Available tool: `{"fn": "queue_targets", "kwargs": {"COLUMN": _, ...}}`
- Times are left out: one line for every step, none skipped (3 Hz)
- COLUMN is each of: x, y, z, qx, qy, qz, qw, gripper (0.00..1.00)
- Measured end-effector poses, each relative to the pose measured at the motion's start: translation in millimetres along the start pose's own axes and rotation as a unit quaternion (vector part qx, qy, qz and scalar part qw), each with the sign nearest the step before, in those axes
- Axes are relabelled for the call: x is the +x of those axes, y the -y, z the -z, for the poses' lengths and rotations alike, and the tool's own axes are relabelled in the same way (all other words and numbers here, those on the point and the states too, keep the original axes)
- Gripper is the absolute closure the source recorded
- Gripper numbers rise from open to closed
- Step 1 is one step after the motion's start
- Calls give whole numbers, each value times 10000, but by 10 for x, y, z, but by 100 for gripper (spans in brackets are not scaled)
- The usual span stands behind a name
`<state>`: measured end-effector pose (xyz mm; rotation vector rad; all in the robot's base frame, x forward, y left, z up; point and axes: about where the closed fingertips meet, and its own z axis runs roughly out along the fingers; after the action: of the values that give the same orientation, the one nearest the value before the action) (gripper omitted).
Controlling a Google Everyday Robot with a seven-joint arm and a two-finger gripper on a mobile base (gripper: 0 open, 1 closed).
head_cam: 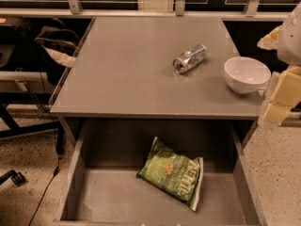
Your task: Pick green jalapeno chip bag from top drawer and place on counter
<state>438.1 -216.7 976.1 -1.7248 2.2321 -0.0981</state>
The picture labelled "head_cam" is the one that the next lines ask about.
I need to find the black office chair base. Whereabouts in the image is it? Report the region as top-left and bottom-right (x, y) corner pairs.
(0, 104), (64, 186)

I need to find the grey counter cabinet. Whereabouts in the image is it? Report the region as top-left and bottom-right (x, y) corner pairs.
(49, 16), (271, 121)

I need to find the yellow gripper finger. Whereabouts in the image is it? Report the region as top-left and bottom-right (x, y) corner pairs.
(257, 26), (281, 50)
(258, 65), (301, 129)

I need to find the dark backpack with cloth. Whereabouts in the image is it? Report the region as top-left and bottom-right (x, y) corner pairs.
(35, 25), (81, 68)

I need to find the green jalapeno chip bag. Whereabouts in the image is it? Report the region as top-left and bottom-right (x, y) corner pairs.
(136, 137), (203, 211)

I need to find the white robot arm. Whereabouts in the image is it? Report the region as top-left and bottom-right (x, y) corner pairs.
(258, 4), (301, 129)

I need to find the open grey drawer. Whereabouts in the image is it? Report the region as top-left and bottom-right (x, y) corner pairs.
(54, 119), (267, 226)

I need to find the black floor cable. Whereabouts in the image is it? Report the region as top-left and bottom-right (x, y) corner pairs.
(27, 151), (62, 226)

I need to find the metal window railing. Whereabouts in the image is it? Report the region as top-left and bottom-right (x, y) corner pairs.
(0, 0), (301, 21)

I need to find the crushed silver soda can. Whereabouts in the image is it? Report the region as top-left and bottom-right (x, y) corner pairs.
(173, 44), (207, 74)

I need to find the white ceramic bowl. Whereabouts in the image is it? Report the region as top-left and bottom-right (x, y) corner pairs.
(224, 56), (271, 94)

